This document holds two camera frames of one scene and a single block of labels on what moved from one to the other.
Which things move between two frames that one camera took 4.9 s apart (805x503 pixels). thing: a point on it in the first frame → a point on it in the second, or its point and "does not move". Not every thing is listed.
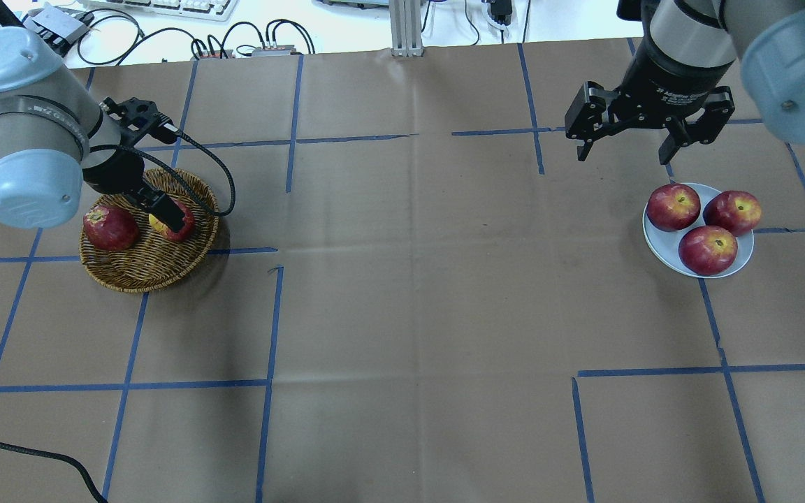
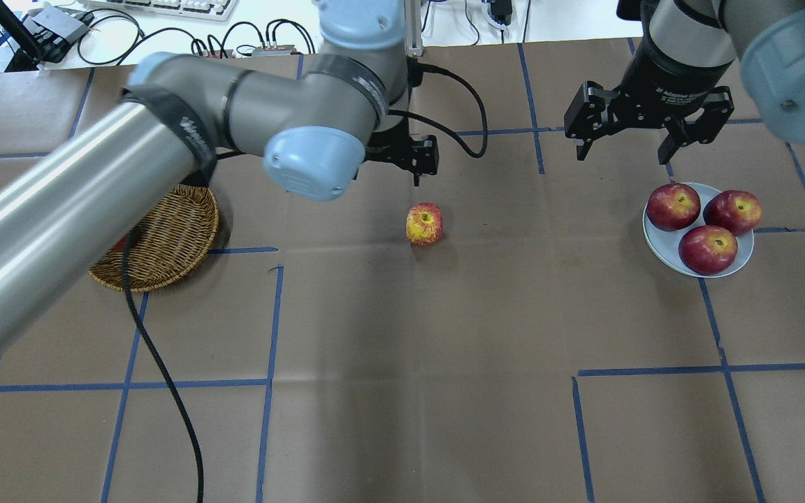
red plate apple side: x=736 y=211 does not move
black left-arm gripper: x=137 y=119 → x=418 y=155
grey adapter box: x=56 y=21 does not move
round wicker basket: x=154 y=261 does not move
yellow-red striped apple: x=183 y=232 → x=424 y=224
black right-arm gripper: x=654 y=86 does not move
